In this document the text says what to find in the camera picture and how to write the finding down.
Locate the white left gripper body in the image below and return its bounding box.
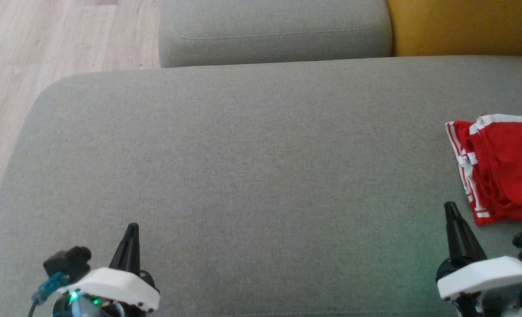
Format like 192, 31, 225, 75
58, 267, 161, 313

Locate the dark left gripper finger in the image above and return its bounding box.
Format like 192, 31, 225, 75
109, 222, 141, 274

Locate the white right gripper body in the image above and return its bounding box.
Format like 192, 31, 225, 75
436, 256, 522, 302

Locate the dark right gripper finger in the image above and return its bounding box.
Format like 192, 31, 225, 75
444, 201, 488, 265

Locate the red shorts white stripe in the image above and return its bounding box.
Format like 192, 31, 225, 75
469, 114, 522, 212

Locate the red white sports jersey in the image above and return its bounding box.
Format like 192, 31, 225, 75
445, 120, 522, 226

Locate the grey sofa seat cushion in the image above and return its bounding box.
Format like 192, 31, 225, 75
0, 55, 522, 317

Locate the yellow sofa cushion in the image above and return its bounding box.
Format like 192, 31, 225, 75
384, 0, 522, 58

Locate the black cable teal plug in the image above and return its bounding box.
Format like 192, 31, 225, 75
26, 272, 70, 317

